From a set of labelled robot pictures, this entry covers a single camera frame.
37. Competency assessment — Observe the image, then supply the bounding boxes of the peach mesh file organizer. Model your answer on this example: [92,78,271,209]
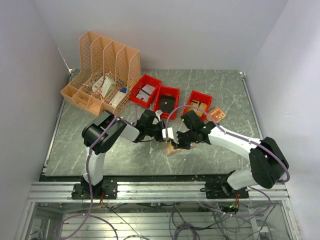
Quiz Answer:
[61,31,141,116]

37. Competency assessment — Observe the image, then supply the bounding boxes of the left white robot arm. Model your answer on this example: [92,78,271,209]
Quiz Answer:
[80,109,165,199]

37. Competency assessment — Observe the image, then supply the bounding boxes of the white labelled packet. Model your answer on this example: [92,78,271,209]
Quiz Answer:
[91,76,104,92]

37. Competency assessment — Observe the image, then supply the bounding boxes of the red white box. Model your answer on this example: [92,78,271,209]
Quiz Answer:
[109,91,126,108]

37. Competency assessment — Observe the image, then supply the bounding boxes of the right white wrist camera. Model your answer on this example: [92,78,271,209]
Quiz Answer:
[162,127,179,144]

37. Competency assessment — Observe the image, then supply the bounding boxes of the grey white boxes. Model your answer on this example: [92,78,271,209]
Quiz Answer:
[136,84,155,102]

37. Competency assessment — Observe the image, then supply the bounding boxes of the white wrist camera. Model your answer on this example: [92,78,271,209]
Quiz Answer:
[155,110,163,121]
[162,127,179,144]

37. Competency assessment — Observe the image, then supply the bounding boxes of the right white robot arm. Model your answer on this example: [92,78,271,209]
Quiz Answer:
[173,110,289,198]

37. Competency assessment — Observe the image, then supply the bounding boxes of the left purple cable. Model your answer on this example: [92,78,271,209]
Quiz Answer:
[54,104,141,240]

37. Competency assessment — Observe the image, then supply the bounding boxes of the green white box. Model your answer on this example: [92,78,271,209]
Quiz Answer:
[100,76,115,98]

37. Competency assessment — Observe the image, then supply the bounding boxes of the red bin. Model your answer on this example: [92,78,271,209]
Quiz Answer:
[183,90,212,121]
[153,85,180,119]
[129,74,162,108]

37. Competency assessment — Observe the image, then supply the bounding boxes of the gold striped card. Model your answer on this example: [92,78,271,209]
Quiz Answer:
[186,100,207,117]

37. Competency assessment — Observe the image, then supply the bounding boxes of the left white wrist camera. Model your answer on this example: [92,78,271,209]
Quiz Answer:
[155,110,163,121]

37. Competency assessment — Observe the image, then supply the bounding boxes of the tangled floor cables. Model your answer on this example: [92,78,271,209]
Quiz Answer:
[57,198,283,240]

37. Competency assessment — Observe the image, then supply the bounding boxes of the orange patterned card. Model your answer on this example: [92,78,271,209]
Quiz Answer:
[207,106,226,123]

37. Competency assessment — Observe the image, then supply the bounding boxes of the aluminium rail frame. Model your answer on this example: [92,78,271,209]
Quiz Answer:
[27,181,293,231]

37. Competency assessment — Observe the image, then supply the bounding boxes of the tan leather card holder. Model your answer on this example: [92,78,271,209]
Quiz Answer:
[162,141,187,157]

